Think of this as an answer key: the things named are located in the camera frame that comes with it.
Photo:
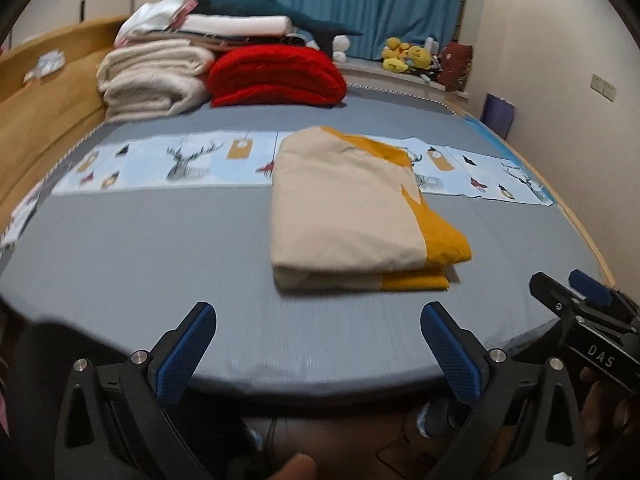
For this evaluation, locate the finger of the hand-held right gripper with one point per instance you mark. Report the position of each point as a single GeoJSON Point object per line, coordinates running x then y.
{"type": "Point", "coordinates": [550, 290]}
{"type": "Point", "coordinates": [590, 285]}

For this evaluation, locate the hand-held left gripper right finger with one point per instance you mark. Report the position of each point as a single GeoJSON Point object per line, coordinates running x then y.
{"type": "Point", "coordinates": [452, 355]}

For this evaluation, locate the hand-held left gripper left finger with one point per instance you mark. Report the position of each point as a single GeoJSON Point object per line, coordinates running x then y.
{"type": "Point", "coordinates": [187, 350]}

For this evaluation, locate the cream and yellow jacket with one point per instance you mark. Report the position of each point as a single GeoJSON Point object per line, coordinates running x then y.
{"type": "Point", "coordinates": [340, 210]}

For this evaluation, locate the person's right hand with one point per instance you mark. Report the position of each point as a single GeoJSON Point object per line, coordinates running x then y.
{"type": "Point", "coordinates": [602, 415]}

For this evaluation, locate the grey slipper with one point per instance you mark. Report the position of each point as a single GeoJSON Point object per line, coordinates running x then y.
{"type": "Point", "coordinates": [434, 417]}

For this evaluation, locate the bed with grey sheet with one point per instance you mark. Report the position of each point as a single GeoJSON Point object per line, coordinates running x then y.
{"type": "Point", "coordinates": [150, 260]}

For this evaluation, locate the person's foot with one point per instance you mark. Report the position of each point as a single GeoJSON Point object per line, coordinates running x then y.
{"type": "Point", "coordinates": [295, 467]}

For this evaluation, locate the light blue printed cloth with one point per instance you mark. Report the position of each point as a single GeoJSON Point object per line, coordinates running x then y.
{"type": "Point", "coordinates": [150, 165]}

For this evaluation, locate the dark red bag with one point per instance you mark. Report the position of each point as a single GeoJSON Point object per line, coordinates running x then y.
{"type": "Point", "coordinates": [457, 65]}

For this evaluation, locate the yellow plush toy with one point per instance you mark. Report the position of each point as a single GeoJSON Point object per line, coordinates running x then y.
{"type": "Point", "coordinates": [421, 57]}
{"type": "Point", "coordinates": [395, 55]}

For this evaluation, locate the white window sill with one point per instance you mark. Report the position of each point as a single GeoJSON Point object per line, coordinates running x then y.
{"type": "Point", "coordinates": [380, 77]}

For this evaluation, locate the white fluffy blanket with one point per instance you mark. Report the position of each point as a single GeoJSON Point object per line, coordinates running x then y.
{"type": "Point", "coordinates": [150, 80]}

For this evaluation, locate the wooden headboard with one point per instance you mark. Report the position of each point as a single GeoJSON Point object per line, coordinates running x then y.
{"type": "Point", "coordinates": [40, 120]}

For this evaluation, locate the red quilt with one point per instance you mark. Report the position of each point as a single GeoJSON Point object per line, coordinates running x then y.
{"type": "Point", "coordinates": [275, 75]}

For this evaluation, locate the tissue pack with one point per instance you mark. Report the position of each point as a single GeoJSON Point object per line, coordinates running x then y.
{"type": "Point", "coordinates": [47, 64]}

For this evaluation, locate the white plush toy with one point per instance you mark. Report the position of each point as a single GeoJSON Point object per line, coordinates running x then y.
{"type": "Point", "coordinates": [341, 47]}

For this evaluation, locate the white and pink cloth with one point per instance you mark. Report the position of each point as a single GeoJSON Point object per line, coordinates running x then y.
{"type": "Point", "coordinates": [145, 20]}

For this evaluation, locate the blue curtain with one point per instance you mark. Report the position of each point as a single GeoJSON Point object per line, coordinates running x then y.
{"type": "Point", "coordinates": [375, 0]}

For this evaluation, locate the wall switch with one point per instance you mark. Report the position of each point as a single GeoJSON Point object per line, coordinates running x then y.
{"type": "Point", "coordinates": [604, 87]}

